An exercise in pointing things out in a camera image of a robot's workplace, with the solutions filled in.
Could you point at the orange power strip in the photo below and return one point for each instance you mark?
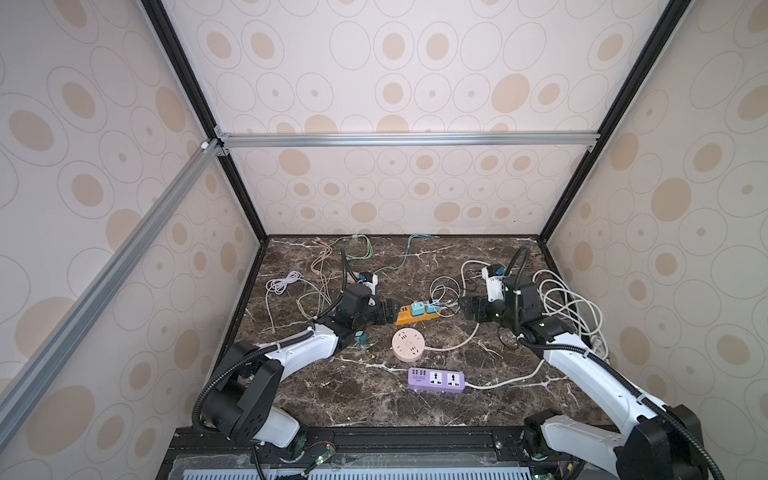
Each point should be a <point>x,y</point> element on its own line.
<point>404,316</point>

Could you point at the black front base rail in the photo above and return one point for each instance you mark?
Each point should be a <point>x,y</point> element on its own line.
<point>374,453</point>

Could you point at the left aluminium rail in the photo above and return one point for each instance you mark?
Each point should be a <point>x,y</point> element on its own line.
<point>39,372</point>

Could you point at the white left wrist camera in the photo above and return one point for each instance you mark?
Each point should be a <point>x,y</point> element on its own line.
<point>368,279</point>

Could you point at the round pink power strip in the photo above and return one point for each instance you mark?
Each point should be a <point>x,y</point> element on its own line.
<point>408,345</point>

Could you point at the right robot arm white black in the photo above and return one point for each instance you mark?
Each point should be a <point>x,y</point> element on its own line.
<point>651,439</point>

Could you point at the back aluminium rail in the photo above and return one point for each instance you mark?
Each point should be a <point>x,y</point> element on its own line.
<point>360,140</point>

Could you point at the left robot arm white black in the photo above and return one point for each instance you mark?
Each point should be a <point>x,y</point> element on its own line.
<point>238,400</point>

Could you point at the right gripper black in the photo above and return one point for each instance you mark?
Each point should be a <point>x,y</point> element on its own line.
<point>469,310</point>

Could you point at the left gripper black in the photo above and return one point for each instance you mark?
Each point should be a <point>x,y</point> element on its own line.
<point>390,314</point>

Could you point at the teal plug adapter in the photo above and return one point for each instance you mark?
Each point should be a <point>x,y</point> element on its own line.
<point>417,309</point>
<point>361,338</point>
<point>432,307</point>

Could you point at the purple power strip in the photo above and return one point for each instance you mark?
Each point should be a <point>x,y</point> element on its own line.
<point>436,380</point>

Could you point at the aluminium rail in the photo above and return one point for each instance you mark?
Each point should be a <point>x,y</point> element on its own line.
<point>360,140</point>
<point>39,372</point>

